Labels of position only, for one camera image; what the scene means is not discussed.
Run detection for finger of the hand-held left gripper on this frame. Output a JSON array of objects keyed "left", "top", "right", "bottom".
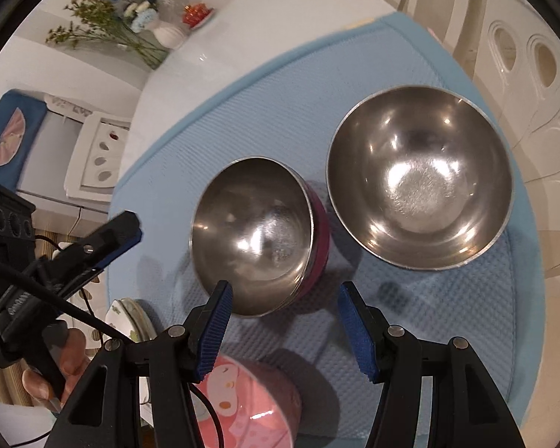
[{"left": 53, "top": 211, "right": 143, "bottom": 274}]

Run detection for glass vase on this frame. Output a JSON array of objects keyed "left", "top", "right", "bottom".
[{"left": 131, "top": 40, "right": 169, "bottom": 72}]

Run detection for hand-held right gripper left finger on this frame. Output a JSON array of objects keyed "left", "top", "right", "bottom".
[{"left": 42, "top": 280, "right": 234, "bottom": 448}]

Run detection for square white floral plate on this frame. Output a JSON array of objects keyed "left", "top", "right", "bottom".
[
  {"left": 105, "top": 297, "right": 143, "bottom": 339},
  {"left": 121, "top": 298, "right": 157, "bottom": 342}
]

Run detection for blue and white flowers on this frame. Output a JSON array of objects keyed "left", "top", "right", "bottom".
[{"left": 100, "top": 0, "right": 180, "bottom": 33}]

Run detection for red lidded teacup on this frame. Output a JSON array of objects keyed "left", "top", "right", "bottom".
[{"left": 182, "top": 4, "right": 214, "bottom": 29}]

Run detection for pink cartoon bowl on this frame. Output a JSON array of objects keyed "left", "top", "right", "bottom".
[{"left": 187, "top": 354, "right": 304, "bottom": 448}]

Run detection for blue refrigerator cover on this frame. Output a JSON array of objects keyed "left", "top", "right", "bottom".
[{"left": 0, "top": 90, "right": 47, "bottom": 187}]

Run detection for white ribbed vase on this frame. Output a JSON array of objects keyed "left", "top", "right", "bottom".
[{"left": 152, "top": 23, "right": 187, "bottom": 50}]

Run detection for grey refrigerator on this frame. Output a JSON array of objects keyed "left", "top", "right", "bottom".
[{"left": 0, "top": 88, "right": 94, "bottom": 206}]

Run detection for person's left hand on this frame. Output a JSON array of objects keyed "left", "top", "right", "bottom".
[{"left": 21, "top": 329, "right": 93, "bottom": 414}]

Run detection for black cable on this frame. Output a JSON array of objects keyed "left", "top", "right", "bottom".
[{"left": 0, "top": 254, "right": 134, "bottom": 343}]

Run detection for light blue table mat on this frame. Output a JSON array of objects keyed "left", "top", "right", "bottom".
[{"left": 106, "top": 12, "right": 542, "bottom": 448}]

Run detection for dried flower bunch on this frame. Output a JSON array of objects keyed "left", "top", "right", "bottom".
[{"left": 47, "top": 0, "right": 169, "bottom": 71}]

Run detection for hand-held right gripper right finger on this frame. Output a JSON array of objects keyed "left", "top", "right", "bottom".
[{"left": 337, "top": 281, "right": 528, "bottom": 448}]

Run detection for pink steel bowl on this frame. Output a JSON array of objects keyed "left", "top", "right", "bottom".
[{"left": 190, "top": 156, "right": 331, "bottom": 319}]

